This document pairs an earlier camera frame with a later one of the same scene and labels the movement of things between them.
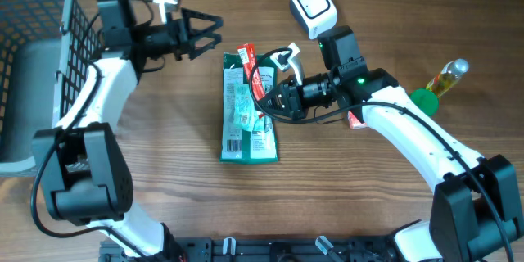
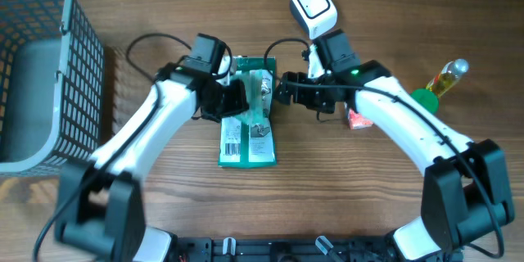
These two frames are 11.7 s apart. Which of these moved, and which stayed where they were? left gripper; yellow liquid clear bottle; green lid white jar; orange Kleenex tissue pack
Moved: left gripper
Stayed: green lid white jar; orange Kleenex tissue pack; yellow liquid clear bottle
